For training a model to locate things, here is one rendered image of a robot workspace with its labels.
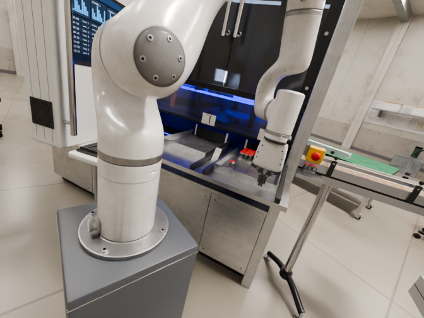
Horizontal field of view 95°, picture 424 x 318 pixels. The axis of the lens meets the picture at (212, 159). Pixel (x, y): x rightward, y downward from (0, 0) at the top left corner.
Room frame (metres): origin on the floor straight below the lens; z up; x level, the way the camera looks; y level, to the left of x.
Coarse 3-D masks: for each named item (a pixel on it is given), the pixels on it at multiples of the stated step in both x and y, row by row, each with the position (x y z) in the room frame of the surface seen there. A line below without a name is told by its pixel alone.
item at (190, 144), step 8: (168, 136) 0.99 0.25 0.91; (176, 136) 1.06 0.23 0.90; (184, 136) 1.15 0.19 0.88; (192, 136) 1.19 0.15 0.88; (168, 144) 0.91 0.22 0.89; (176, 144) 0.89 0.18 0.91; (184, 144) 0.99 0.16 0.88; (192, 144) 1.02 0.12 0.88; (200, 144) 1.05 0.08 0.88; (208, 144) 1.09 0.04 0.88; (216, 144) 1.13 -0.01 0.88; (224, 144) 1.08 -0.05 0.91; (184, 152) 0.87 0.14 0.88; (192, 152) 0.86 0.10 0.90; (200, 152) 0.85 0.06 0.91; (208, 152) 0.87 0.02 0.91
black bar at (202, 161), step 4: (220, 148) 1.01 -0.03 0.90; (224, 148) 1.03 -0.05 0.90; (208, 156) 0.84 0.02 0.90; (200, 160) 0.77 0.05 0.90; (204, 160) 0.79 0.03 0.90; (208, 160) 0.83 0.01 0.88; (192, 164) 0.71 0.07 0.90; (196, 164) 0.72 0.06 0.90; (200, 164) 0.75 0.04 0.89; (192, 168) 0.70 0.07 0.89
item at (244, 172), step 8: (232, 152) 0.96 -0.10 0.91; (224, 160) 0.85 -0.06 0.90; (216, 168) 0.73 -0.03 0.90; (224, 168) 0.72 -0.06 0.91; (240, 168) 0.83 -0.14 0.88; (248, 168) 0.85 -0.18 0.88; (264, 168) 0.90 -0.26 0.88; (232, 176) 0.71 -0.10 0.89; (240, 176) 0.70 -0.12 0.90; (248, 176) 0.69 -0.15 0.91; (256, 176) 0.78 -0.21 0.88; (272, 176) 0.82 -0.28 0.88; (280, 176) 0.76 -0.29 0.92; (256, 184) 0.68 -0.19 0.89; (272, 184) 0.66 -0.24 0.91; (272, 192) 0.66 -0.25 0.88
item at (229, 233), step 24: (72, 168) 1.55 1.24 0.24; (168, 192) 1.19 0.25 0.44; (192, 192) 1.13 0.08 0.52; (216, 192) 1.08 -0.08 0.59; (192, 216) 1.12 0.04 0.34; (216, 216) 1.06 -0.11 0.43; (240, 216) 1.01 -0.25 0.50; (264, 216) 0.97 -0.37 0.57; (216, 240) 1.05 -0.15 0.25; (240, 240) 1.00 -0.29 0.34; (240, 264) 0.98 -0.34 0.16
